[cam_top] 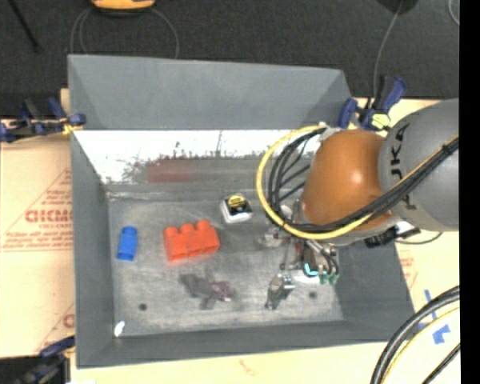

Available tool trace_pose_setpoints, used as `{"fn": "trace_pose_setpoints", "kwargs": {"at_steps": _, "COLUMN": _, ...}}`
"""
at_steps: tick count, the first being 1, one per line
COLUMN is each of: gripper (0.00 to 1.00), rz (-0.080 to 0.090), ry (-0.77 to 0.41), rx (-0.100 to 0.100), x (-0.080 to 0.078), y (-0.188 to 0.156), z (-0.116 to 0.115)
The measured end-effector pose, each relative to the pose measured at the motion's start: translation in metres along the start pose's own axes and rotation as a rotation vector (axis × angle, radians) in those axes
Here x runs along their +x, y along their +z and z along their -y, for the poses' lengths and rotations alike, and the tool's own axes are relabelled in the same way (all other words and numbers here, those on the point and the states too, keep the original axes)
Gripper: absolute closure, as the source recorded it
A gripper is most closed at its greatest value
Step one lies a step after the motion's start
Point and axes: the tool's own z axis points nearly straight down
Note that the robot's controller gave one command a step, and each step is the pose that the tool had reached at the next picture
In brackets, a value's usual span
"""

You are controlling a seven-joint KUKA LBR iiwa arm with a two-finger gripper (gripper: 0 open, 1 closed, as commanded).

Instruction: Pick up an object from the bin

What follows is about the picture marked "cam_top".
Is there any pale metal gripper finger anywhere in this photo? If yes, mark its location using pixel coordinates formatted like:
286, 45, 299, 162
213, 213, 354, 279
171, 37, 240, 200
264, 274, 297, 311
258, 229, 285, 250

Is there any white box black yellow top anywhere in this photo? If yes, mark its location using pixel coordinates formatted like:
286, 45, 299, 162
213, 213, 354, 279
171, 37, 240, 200
219, 193, 254, 225

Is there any orange-red toy brick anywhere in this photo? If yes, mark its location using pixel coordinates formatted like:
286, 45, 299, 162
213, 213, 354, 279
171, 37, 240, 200
162, 218, 222, 262

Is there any blue toy block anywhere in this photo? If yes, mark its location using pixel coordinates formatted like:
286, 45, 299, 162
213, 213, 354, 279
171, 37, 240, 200
115, 225, 140, 262

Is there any grey metal bin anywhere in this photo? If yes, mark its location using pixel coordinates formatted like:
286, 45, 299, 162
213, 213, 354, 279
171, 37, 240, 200
66, 54, 417, 368

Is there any black cylinder on white bracket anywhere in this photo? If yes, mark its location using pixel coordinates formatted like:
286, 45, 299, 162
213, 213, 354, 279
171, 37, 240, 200
363, 221, 422, 250

